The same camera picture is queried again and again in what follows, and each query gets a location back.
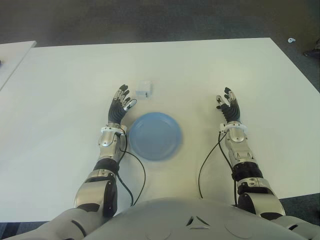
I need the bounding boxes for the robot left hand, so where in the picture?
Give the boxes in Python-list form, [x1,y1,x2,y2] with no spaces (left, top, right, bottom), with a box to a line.
[107,84,138,125]

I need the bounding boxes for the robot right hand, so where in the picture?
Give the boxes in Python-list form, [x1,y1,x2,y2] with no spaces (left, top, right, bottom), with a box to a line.
[215,86,242,124]

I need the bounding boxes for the white charger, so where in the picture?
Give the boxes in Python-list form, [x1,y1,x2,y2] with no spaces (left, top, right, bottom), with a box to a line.
[135,79,154,99]

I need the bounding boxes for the blue plate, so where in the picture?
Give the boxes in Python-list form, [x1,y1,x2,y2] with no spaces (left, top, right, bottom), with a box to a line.
[128,111,185,162]

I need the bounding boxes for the white side table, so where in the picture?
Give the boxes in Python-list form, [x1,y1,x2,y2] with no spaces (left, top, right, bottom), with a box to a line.
[0,40,38,92]

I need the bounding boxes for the grey robot torso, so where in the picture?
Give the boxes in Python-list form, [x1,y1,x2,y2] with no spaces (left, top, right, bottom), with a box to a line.
[0,196,320,240]

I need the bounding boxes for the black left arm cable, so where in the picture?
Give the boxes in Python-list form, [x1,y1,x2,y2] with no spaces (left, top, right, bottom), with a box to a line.
[116,132,147,207]

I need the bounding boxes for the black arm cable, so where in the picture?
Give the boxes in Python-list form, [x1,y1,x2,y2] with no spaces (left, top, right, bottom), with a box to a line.
[116,132,147,207]
[198,131,238,207]

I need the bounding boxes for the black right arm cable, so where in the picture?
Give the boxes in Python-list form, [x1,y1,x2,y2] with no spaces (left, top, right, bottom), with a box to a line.
[198,131,238,207]

